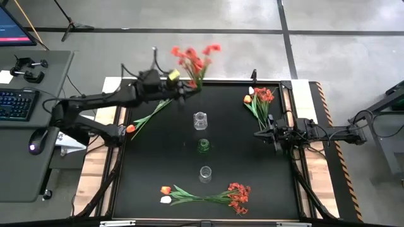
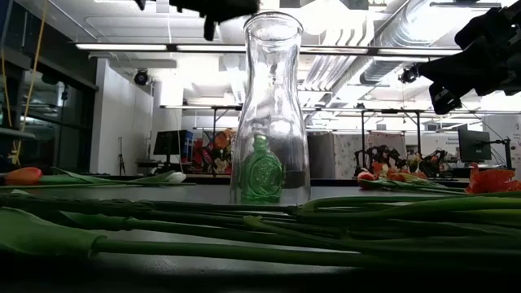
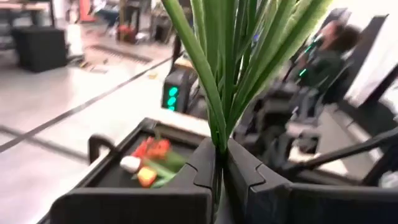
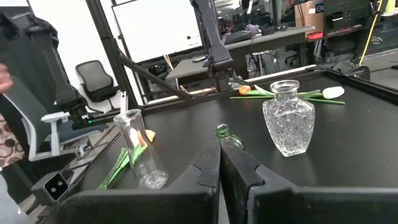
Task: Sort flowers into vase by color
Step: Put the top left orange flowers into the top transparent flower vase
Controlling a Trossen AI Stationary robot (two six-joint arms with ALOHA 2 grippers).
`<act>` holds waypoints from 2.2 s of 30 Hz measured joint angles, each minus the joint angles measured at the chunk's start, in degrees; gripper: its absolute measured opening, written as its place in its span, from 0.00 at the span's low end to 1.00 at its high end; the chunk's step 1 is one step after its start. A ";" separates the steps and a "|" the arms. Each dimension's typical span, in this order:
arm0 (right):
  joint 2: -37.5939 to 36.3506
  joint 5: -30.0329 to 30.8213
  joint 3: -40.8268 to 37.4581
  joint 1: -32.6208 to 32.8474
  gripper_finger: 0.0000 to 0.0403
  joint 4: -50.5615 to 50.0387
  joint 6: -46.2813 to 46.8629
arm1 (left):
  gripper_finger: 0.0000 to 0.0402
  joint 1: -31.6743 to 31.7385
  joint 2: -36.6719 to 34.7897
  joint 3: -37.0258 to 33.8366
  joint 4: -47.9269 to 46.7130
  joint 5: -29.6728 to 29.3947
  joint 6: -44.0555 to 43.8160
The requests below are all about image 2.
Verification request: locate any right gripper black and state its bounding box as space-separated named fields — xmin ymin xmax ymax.
xmin=418 ymin=6 xmax=521 ymax=116

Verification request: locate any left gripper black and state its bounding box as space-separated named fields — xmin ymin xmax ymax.
xmin=135 ymin=0 xmax=261 ymax=42

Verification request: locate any orange blossom flower bunch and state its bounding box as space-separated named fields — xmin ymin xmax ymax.
xmin=299 ymin=161 xmax=521 ymax=229

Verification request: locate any white tulip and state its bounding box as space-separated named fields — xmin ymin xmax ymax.
xmin=0 ymin=206 xmax=521 ymax=272
xmin=50 ymin=166 xmax=197 ymax=187

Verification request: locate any tall clear glass vase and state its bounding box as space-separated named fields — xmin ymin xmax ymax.
xmin=229 ymin=11 xmax=313 ymax=206

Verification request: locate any small green glass vase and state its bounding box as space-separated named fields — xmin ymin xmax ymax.
xmin=240 ymin=133 xmax=285 ymax=203

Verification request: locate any black track spotlight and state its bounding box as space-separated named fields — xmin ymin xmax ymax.
xmin=133 ymin=68 xmax=150 ymax=87
xmin=397 ymin=64 xmax=420 ymax=85

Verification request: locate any black computer monitor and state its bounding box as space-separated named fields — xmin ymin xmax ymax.
xmin=153 ymin=129 xmax=192 ymax=168
xmin=458 ymin=129 xmax=493 ymax=163

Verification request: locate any long ceiling light bar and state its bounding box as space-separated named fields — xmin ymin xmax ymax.
xmin=74 ymin=42 xmax=463 ymax=57

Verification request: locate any colourful background flower display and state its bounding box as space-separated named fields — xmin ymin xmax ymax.
xmin=192 ymin=129 xmax=236 ymax=175

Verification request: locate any grey partition panel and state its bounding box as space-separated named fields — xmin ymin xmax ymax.
xmin=307 ymin=132 xmax=335 ymax=180

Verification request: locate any thin black tripod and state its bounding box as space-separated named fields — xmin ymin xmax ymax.
xmin=116 ymin=136 xmax=127 ymax=177

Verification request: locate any silver ceiling air duct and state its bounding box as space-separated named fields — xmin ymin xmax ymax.
xmin=357 ymin=0 xmax=506 ymax=86

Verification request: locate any black background rig frame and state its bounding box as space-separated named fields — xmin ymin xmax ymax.
xmin=360 ymin=107 xmax=424 ymax=158

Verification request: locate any yellow hanging cable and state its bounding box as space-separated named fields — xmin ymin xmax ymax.
xmin=0 ymin=0 xmax=48 ymax=166

